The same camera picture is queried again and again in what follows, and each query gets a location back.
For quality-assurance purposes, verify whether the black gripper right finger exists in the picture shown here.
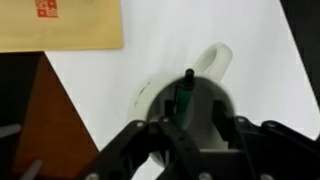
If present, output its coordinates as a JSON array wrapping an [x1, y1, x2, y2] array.
[[212, 99, 320, 180]]

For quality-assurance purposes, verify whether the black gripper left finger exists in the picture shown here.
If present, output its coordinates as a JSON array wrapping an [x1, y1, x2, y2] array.
[[78, 99, 214, 180]]

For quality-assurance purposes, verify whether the green pen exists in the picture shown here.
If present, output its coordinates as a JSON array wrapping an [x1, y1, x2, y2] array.
[[173, 68, 196, 129]]

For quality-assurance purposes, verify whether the white printed mug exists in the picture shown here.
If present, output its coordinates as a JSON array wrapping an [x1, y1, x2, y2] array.
[[126, 42, 237, 168]]

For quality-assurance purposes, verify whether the white rounded side table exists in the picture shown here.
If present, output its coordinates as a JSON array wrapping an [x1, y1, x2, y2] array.
[[44, 0, 320, 180]]

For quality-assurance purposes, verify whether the yellow manila envelope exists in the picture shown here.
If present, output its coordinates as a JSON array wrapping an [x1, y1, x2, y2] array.
[[0, 0, 124, 53]]

